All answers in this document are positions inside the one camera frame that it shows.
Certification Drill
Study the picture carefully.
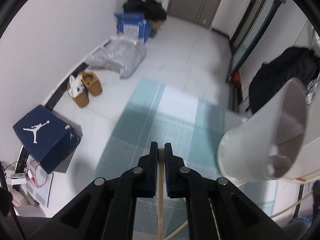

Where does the white utensil holder cup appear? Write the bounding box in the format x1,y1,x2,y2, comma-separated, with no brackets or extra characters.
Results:
217,77,307,186

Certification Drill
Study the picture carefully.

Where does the black framed glass door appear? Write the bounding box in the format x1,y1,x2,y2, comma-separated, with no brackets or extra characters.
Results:
226,0,284,82

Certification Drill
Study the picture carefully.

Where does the blue cardboard box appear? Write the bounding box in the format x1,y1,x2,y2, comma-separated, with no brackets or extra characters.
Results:
114,13,152,42

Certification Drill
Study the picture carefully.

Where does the wooden chopstick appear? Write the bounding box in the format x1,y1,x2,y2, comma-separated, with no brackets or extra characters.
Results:
157,148,165,240
164,220,188,240

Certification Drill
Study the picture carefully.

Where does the navy Jordan shoe box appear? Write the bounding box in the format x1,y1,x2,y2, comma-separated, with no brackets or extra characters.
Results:
12,105,81,174

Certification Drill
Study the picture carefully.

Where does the teal plaid tablecloth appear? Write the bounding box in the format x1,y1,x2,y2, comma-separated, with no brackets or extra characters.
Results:
94,80,277,239

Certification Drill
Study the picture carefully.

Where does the grey plastic bag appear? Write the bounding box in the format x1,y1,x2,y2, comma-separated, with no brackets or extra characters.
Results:
85,35,147,79

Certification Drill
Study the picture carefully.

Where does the black hanging jacket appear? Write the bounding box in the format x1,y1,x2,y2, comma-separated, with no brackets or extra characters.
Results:
248,47,319,114

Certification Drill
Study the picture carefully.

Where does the black clothes pile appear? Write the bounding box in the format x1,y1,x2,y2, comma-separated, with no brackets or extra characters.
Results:
123,0,167,21

